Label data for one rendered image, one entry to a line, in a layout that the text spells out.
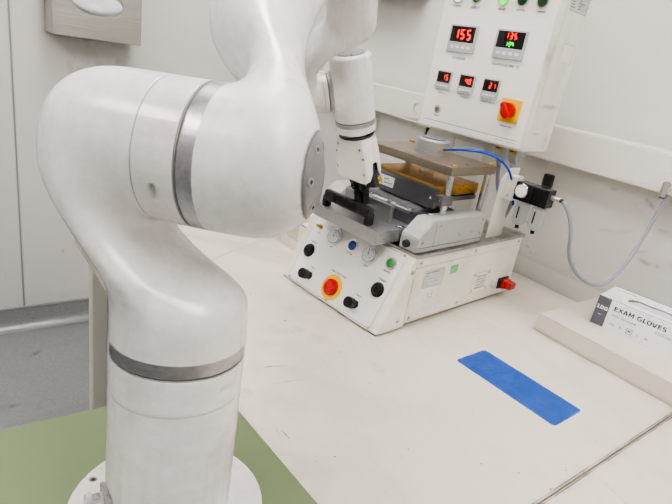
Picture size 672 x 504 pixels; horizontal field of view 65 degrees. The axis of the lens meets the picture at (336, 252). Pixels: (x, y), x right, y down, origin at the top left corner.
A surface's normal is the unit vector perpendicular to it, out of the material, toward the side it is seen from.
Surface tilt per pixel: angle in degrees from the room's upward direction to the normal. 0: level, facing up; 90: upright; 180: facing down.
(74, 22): 90
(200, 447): 86
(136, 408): 87
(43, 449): 4
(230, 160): 79
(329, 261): 65
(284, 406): 0
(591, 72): 90
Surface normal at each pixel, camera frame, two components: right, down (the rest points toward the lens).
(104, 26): 0.59, 0.37
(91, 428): 0.15, -0.95
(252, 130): 0.10, -0.29
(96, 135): -0.19, 0.09
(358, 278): -0.60, -0.28
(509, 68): -0.74, 0.12
